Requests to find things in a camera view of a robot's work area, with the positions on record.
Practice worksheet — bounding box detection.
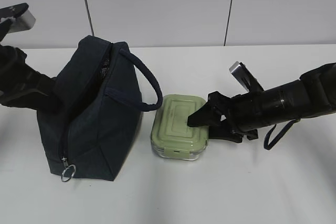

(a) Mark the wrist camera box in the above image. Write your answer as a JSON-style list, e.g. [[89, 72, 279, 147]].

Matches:
[[229, 61, 264, 92], [1, 3, 36, 41]]

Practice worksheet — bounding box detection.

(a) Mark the green lid glass container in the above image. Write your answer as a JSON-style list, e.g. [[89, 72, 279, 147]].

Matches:
[[151, 94, 208, 161]]

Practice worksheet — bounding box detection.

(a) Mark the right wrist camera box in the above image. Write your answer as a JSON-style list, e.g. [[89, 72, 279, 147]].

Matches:
[[229, 61, 264, 92]]

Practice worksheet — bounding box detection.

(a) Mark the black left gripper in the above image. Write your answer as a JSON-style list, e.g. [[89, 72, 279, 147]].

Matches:
[[1, 46, 62, 111]]

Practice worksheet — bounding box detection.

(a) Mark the dark blue lunch bag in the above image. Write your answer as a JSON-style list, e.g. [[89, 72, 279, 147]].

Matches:
[[37, 36, 163, 182]]

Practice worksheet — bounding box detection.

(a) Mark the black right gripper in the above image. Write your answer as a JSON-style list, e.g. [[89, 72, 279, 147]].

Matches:
[[187, 91, 265, 143]]

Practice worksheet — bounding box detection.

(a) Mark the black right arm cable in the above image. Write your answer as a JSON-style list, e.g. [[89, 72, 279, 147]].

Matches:
[[264, 119, 300, 151]]

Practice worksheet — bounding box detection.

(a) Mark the metal zipper pull ring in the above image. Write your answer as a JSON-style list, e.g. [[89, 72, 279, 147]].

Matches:
[[60, 157, 77, 183]]

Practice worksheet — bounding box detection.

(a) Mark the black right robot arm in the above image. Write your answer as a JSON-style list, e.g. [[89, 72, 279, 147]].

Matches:
[[187, 62, 335, 150]]

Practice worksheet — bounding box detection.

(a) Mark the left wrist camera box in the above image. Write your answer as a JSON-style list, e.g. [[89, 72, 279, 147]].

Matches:
[[1, 3, 36, 41]]

